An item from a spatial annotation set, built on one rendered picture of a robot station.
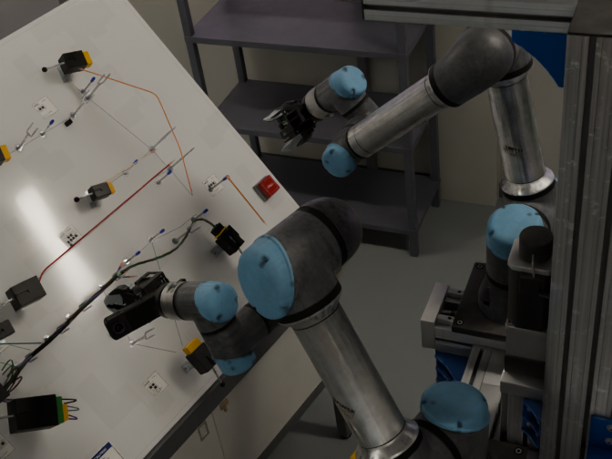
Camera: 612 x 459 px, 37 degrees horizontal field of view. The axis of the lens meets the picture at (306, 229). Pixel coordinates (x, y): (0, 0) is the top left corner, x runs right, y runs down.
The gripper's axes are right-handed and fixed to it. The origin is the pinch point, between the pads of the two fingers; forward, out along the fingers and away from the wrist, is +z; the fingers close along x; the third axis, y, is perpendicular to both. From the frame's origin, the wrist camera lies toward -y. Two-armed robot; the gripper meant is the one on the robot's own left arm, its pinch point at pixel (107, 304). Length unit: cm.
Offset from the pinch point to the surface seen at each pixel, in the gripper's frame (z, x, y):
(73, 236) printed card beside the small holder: 36.3, 5.0, 21.3
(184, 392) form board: 19.9, -39.9, 17.9
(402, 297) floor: 68, -109, 158
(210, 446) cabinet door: 30, -64, 23
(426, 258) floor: 71, -107, 183
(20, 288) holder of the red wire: 26.1, 5.7, -2.3
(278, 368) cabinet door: 29, -62, 54
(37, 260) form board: 36.9, 5.1, 10.0
